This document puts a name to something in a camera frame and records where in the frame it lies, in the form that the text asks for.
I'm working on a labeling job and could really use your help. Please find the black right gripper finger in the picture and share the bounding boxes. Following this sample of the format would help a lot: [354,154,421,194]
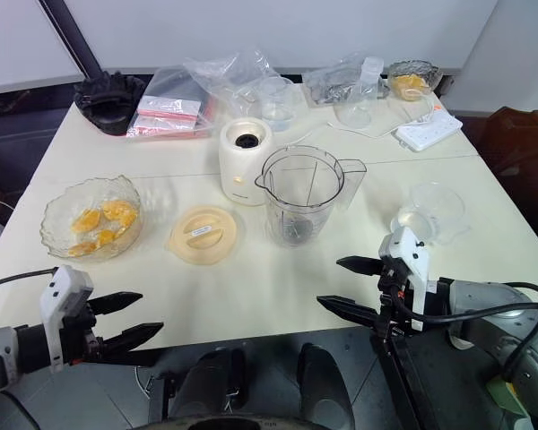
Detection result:
[316,294,382,326]
[335,255,386,277]

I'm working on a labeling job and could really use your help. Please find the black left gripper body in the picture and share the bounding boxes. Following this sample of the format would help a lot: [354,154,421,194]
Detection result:
[60,298,109,366]

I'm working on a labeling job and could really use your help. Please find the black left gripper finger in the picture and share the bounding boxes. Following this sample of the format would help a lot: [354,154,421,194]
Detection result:
[89,291,144,316]
[100,321,165,357]

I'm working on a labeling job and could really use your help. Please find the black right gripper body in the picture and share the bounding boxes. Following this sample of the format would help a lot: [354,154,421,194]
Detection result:
[375,264,414,337]

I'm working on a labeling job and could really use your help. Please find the clear blender jug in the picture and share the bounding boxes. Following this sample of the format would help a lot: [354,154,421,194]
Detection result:
[254,144,369,249]

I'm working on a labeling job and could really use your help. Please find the cream round blender lid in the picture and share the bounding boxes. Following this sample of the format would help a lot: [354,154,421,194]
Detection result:
[162,202,246,267]

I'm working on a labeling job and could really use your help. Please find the cream blender base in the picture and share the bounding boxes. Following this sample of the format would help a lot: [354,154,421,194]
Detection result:
[218,116,276,208]

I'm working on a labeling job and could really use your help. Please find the clear plastic measuring cup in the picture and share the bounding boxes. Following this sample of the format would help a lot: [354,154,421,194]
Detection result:
[390,180,473,246]

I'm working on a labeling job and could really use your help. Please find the large clear glass bowl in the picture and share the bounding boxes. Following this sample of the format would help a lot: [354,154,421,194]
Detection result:
[39,174,144,261]

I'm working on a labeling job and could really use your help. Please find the white power strip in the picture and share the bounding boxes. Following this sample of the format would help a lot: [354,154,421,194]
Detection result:
[394,111,464,153]

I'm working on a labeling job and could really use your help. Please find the plastic bag with dark contents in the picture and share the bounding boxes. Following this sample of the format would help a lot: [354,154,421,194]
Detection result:
[301,53,387,109]

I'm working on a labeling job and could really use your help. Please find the clear plastic beaker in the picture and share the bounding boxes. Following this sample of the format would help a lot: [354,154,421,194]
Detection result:
[254,75,298,133]

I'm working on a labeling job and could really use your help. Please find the red-striped zip bags stack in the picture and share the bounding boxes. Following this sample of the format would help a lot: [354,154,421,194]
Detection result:
[126,66,217,141]

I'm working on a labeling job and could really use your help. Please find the black spiky plastic holder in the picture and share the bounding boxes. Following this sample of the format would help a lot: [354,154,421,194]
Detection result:
[73,70,147,137]

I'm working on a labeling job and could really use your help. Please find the dark reddish-brown bag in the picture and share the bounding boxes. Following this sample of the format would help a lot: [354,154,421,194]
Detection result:
[473,104,538,192]

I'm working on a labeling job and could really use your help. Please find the small dark glass bowl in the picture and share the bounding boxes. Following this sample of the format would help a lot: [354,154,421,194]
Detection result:
[386,59,445,102]

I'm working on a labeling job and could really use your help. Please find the crumpled clear plastic bag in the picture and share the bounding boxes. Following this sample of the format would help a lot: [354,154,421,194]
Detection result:
[183,46,280,116]

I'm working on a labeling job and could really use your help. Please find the dark diagonal pole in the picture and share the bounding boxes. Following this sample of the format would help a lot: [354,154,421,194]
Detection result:
[37,0,105,78]

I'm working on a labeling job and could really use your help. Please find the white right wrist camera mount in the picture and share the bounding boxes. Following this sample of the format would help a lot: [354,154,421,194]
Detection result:
[377,225,432,333]

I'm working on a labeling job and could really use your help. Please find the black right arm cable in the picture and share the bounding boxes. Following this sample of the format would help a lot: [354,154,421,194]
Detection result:
[387,280,538,384]

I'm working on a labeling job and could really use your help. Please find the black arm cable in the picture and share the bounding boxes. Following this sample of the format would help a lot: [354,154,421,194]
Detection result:
[387,280,538,384]
[0,267,60,293]

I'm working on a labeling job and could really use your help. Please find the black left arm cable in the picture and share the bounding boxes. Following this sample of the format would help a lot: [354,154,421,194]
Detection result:
[0,267,60,293]

